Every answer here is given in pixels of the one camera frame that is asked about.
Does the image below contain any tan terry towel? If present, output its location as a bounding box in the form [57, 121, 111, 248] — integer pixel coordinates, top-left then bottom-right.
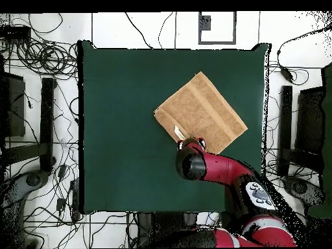
[153, 71, 248, 156]

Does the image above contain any black bar stand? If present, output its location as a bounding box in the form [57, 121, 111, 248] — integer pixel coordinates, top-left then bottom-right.
[276, 84, 325, 178]
[3, 77, 58, 174]

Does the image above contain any dark green table cloth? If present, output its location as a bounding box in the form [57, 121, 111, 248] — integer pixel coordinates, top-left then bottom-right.
[77, 40, 272, 215]

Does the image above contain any black floor box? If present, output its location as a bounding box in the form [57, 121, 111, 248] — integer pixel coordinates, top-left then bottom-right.
[294, 86, 326, 156]
[0, 71, 27, 138]

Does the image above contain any black power adapter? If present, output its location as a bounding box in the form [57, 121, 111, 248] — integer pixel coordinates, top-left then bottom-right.
[279, 65, 294, 82]

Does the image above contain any dark green cloth sheet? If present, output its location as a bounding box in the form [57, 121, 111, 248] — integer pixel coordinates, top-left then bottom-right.
[307, 62, 332, 219]

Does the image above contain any black power strip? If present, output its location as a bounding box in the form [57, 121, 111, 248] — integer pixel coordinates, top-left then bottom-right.
[69, 178, 82, 222]

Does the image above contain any black power box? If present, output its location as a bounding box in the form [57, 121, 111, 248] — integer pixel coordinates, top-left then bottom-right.
[0, 25, 32, 41]

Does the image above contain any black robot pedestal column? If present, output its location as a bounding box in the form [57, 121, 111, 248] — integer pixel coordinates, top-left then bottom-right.
[136, 211, 198, 235]

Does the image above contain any grey rectangular frame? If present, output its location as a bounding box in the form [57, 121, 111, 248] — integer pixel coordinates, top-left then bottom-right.
[198, 11, 237, 45]

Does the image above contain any grey pedestal leg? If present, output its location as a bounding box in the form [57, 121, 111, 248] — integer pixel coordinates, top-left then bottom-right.
[281, 175, 326, 207]
[0, 169, 51, 248]

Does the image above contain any coiled black cable bundle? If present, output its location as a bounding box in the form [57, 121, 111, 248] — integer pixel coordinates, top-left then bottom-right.
[15, 38, 78, 76]

